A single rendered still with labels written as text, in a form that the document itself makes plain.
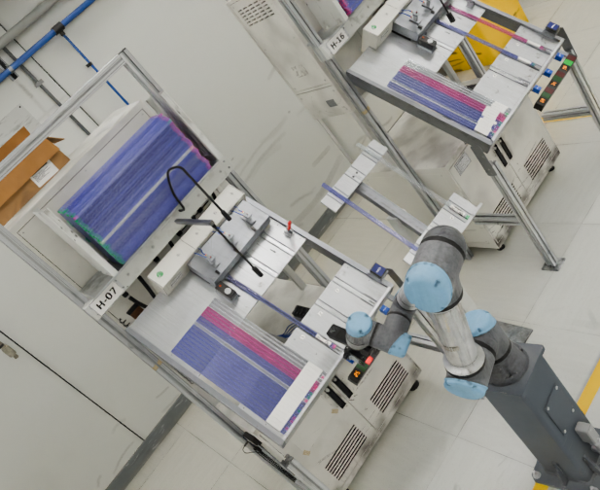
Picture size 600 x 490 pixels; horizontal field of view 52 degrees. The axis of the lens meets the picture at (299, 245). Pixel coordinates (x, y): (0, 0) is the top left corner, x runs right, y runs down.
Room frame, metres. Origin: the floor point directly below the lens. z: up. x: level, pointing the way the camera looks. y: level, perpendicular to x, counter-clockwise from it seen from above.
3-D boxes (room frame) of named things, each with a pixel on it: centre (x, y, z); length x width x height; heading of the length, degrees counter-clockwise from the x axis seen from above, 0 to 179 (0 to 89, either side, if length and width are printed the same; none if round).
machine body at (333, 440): (2.36, 0.41, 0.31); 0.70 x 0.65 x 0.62; 113
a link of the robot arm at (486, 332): (1.41, -0.22, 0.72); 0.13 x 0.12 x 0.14; 128
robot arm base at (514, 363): (1.42, -0.23, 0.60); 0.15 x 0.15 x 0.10
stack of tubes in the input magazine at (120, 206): (2.27, 0.30, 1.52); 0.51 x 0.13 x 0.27; 113
